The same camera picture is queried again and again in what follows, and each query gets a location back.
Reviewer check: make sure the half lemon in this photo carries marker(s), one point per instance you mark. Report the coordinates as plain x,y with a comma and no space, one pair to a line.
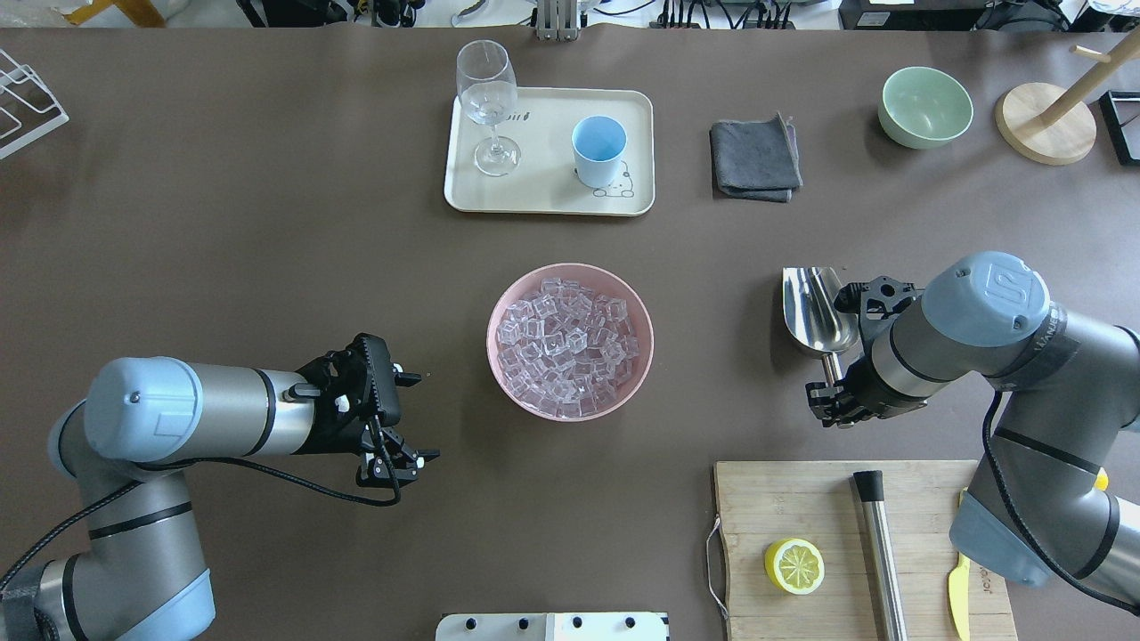
795,566

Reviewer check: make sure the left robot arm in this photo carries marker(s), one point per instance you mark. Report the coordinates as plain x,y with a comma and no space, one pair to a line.
127,445

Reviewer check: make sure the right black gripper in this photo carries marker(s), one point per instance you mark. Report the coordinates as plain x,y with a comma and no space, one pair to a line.
866,392

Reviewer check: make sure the grey folded cloth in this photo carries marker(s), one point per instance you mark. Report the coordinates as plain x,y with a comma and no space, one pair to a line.
756,160

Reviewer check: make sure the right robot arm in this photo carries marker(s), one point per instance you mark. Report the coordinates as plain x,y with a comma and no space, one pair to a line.
1065,385

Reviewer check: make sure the cream serving tray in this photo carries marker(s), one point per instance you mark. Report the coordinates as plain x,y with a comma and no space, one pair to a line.
545,182

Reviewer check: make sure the pile of ice cubes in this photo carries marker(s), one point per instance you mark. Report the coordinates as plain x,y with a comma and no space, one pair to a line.
566,347

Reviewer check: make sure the metal muddler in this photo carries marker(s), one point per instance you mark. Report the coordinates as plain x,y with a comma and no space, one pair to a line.
870,488

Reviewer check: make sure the white wire dish rack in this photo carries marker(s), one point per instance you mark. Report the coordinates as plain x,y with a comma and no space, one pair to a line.
29,109

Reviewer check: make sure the yellow plastic knife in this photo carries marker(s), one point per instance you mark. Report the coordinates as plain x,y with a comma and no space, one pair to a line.
957,590

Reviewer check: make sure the bamboo cutting board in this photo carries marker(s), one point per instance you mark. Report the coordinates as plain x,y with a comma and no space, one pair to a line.
762,502

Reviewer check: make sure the clear wine glass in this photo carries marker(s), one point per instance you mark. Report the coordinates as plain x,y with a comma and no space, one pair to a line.
487,89

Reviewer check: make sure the green bowl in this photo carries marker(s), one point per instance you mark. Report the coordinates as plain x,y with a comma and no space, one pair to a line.
924,108

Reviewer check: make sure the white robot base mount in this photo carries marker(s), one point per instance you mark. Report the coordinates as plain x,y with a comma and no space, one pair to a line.
554,626

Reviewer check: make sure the metal ice scoop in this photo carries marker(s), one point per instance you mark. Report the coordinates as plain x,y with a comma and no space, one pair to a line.
811,317

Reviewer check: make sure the black framed object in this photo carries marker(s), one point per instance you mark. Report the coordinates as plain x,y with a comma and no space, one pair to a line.
1120,112

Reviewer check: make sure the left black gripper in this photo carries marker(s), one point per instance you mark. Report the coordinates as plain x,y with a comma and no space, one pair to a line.
342,438

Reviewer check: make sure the blue cup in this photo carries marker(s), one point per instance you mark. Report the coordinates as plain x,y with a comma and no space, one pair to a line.
598,145

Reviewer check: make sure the pink bowl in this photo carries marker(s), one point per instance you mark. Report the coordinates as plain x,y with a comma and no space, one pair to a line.
570,341

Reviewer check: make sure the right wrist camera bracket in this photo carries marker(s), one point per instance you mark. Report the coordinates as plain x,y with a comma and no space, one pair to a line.
876,303

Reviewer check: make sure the wooden mug tree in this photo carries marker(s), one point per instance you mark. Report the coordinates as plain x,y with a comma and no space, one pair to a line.
1053,125

